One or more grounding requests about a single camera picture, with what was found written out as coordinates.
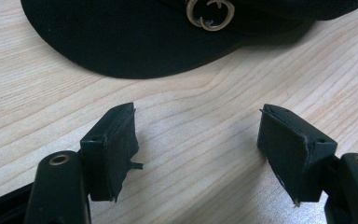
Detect black cap with gold emblem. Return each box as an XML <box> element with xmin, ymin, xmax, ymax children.
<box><xmin>21</xmin><ymin>0</ymin><xmax>358</xmax><ymax>80</ymax></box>

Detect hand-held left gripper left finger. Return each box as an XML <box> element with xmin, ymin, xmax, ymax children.
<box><xmin>23</xmin><ymin>102</ymin><xmax>145</xmax><ymax>224</ymax></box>

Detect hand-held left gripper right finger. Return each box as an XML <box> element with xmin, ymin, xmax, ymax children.
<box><xmin>256</xmin><ymin>104</ymin><xmax>358</xmax><ymax>224</ymax></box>

